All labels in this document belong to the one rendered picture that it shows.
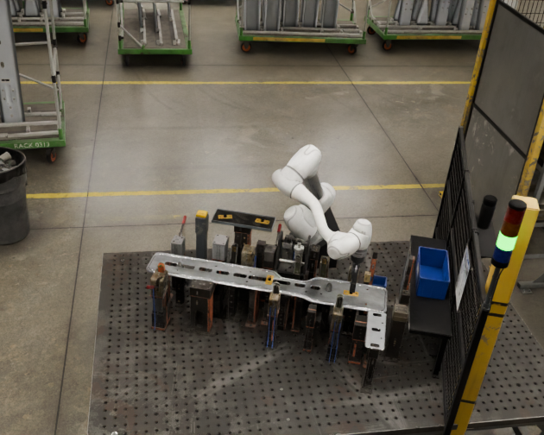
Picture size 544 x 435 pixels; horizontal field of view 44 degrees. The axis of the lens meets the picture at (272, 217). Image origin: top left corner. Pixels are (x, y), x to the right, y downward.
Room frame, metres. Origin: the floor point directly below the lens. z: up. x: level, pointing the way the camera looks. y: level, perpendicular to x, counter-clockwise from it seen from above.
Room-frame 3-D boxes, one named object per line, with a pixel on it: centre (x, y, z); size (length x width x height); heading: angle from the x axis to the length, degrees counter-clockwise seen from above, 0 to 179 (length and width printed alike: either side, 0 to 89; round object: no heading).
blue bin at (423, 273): (3.05, -0.93, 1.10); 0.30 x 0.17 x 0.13; 173
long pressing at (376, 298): (2.98, 0.01, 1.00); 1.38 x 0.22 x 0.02; 82
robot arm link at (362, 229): (2.91, -0.47, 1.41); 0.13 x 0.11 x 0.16; 138
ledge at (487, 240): (2.94, -1.11, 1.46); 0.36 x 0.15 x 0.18; 172
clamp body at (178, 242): (3.23, 0.55, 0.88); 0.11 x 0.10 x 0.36; 172
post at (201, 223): (3.39, 0.43, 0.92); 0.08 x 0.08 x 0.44; 82
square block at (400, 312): (2.75, -0.73, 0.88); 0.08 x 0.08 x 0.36; 82
